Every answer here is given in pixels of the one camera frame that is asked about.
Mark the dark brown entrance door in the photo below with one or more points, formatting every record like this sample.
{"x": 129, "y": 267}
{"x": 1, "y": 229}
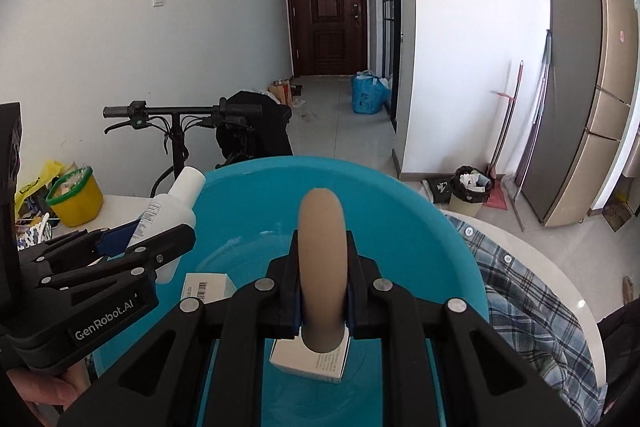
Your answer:
{"x": 325, "y": 7}

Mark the yellow plastic bag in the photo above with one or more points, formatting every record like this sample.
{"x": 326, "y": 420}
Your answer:
{"x": 45, "y": 174}

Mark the person's dark clothing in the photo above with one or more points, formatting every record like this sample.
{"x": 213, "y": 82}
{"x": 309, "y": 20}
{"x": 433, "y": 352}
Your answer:
{"x": 622, "y": 347}

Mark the white plastic bottle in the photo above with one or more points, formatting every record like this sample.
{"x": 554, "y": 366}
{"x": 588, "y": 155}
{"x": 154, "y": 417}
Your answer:
{"x": 170, "y": 207}

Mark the person's left hand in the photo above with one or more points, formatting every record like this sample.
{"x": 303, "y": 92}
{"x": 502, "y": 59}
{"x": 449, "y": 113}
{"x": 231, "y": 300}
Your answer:
{"x": 50, "y": 387}

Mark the black waste bin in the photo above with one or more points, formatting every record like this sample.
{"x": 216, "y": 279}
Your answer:
{"x": 467, "y": 204}

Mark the white barcode box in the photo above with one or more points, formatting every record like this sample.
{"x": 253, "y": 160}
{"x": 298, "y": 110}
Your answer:
{"x": 210, "y": 287}

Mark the white blue floral bowl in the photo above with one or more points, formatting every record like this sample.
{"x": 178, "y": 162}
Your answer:
{"x": 32, "y": 234}

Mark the blue woven bag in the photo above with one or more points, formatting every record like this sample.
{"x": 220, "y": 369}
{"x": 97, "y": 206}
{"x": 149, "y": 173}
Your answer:
{"x": 367, "y": 97}

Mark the yellow green-rimmed bucket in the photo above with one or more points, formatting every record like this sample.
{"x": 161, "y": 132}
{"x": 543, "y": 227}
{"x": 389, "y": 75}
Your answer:
{"x": 80, "y": 207}

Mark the brown cardboard box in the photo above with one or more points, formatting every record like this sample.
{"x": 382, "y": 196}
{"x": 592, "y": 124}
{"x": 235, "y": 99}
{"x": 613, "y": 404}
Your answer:
{"x": 285, "y": 93}

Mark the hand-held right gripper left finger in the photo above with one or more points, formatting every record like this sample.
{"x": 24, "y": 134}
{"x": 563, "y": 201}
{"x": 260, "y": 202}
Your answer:
{"x": 285, "y": 302}

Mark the black bicycle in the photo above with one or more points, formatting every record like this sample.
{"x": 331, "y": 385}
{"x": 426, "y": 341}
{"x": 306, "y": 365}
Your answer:
{"x": 150, "y": 110}

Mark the red broom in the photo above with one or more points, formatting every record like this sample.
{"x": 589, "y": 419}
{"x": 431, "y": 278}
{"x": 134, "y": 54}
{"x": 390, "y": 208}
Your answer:
{"x": 495, "y": 198}

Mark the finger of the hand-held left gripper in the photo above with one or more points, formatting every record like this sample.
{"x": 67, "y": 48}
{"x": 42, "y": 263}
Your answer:
{"x": 117, "y": 239}
{"x": 150, "y": 254}

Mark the blue plaid shirt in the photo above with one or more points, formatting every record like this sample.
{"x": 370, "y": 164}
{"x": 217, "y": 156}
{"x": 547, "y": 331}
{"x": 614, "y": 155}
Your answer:
{"x": 525, "y": 307}

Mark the teal white box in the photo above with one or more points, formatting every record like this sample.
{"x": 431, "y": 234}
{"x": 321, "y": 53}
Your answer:
{"x": 320, "y": 364}

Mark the black white carton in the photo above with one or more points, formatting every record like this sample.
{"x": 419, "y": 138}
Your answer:
{"x": 437, "y": 189}

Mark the gold grey refrigerator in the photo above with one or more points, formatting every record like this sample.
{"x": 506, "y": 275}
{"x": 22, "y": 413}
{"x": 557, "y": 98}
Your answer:
{"x": 565, "y": 82}

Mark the tan round compact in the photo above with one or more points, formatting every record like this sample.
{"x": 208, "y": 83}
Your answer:
{"x": 322, "y": 257}

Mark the blue plastic basin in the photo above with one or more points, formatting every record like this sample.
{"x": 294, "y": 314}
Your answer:
{"x": 240, "y": 217}

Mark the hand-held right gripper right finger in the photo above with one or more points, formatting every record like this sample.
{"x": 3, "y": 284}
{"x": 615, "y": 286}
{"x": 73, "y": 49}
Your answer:
{"x": 362, "y": 302}

